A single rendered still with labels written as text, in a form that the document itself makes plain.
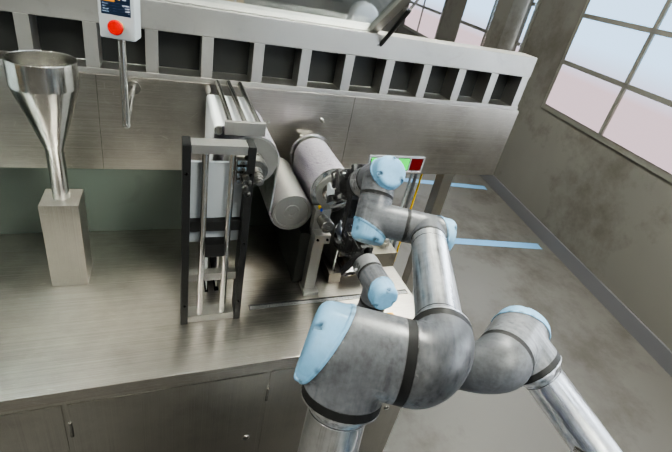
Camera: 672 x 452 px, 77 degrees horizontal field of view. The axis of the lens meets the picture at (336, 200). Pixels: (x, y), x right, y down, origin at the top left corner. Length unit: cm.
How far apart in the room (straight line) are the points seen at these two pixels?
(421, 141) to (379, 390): 127
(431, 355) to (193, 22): 110
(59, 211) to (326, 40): 91
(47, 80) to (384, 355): 90
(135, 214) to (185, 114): 40
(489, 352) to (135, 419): 91
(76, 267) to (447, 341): 108
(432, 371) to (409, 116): 120
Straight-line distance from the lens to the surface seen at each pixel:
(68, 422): 135
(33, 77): 114
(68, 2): 139
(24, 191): 161
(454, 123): 178
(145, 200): 158
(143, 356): 123
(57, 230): 134
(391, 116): 162
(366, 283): 115
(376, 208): 92
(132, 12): 104
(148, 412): 134
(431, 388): 60
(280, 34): 141
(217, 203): 109
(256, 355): 122
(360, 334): 58
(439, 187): 213
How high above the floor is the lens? 184
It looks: 29 degrees down
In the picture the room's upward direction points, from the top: 12 degrees clockwise
